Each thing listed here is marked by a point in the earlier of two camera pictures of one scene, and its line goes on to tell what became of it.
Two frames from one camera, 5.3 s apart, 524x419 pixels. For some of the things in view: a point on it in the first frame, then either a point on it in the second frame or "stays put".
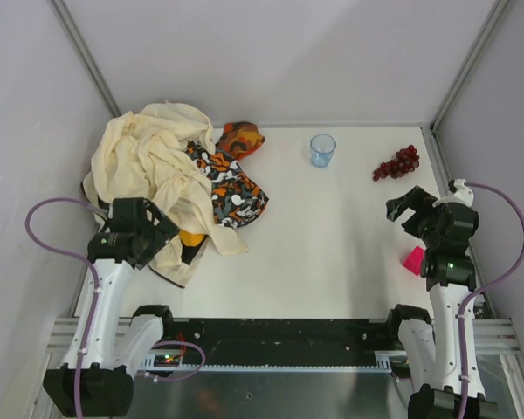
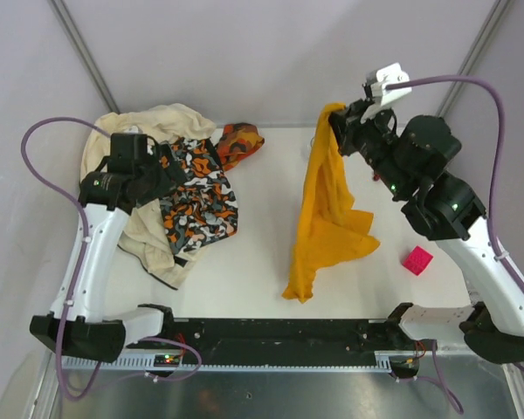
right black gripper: x=419 y=216 -> x=347 y=127
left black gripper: x=153 y=231 -> x=165 y=166
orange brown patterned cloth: x=239 y=139 stays put
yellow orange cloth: x=191 y=239 -> x=329 y=229
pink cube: x=414 y=260 stays put
